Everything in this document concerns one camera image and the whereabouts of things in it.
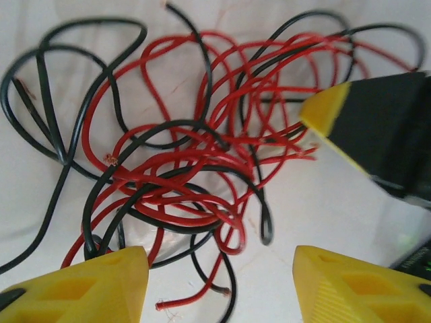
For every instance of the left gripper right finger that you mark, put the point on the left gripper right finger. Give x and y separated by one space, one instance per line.
353 296

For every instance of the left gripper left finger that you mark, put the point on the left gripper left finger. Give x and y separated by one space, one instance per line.
84 296

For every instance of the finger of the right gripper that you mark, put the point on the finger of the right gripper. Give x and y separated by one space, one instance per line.
380 128

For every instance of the cream table cover sheet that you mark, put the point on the cream table cover sheet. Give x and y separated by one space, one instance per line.
320 218

